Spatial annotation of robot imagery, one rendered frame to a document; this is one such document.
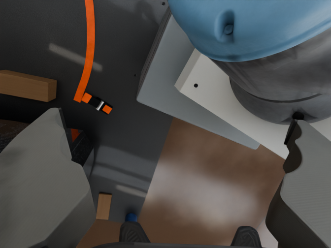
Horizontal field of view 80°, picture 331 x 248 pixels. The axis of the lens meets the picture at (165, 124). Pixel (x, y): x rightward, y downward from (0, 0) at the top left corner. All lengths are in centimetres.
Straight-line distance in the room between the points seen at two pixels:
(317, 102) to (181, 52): 33
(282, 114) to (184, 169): 138
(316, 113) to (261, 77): 17
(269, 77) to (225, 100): 22
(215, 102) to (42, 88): 114
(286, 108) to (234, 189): 163
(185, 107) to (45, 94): 100
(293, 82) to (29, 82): 135
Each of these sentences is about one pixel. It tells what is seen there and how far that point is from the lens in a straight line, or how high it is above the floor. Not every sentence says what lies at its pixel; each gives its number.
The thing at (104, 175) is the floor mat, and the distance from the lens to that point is 165.
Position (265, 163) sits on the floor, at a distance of 189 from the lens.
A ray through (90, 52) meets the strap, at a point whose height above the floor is 2.
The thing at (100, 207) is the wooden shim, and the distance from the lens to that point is 182.
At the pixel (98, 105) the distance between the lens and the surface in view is 140.
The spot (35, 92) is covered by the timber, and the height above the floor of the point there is 14.
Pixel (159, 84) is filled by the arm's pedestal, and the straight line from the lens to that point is 52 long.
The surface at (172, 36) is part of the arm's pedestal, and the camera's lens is 52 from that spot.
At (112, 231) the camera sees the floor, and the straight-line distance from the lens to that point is 203.
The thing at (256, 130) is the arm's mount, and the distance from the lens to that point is 37.
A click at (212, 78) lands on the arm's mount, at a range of 42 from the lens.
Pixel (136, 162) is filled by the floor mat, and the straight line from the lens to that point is 157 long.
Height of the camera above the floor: 137
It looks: 70 degrees down
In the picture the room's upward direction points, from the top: 164 degrees clockwise
